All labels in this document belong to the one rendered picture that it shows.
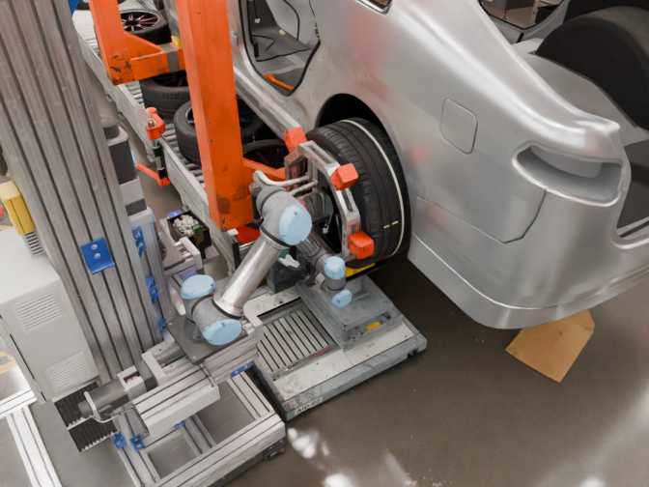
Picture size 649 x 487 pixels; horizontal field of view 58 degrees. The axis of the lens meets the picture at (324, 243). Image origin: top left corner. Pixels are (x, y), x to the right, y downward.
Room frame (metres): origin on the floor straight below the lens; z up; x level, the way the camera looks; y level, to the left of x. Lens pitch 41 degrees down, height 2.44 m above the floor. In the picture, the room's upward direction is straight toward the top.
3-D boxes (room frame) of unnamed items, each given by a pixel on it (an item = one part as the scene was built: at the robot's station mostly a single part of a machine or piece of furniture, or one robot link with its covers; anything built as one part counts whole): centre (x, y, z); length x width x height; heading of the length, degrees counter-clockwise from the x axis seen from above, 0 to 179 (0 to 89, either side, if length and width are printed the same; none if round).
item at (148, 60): (4.23, 1.20, 0.69); 0.52 x 0.17 x 0.35; 121
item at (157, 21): (5.27, 1.73, 0.39); 0.66 x 0.66 x 0.24
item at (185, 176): (3.49, 1.11, 0.28); 2.47 x 0.09 x 0.22; 31
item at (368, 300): (2.18, -0.12, 0.32); 0.40 x 0.30 x 0.28; 31
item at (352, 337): (2.18, -0.12, 0.13); 0.50 x 0.36 x 0.10; 31
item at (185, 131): (3.57, 0.69, 0.39); 0.66 x 0.66 x 0.24
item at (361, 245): (1.82, -0.15, 0.85); 0.09 x 0.08 x 0.07; 31
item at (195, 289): (1.40, 0.42, 0.98); 0.13 x 0.12 x 0.14; 33
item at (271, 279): (2.37, 0.15, 0.26); 0.42 x 0.18 x 0.35; 121
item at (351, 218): (2.09, 0.02, 0.85); 0.54 x 0.07 x 0.54; 31
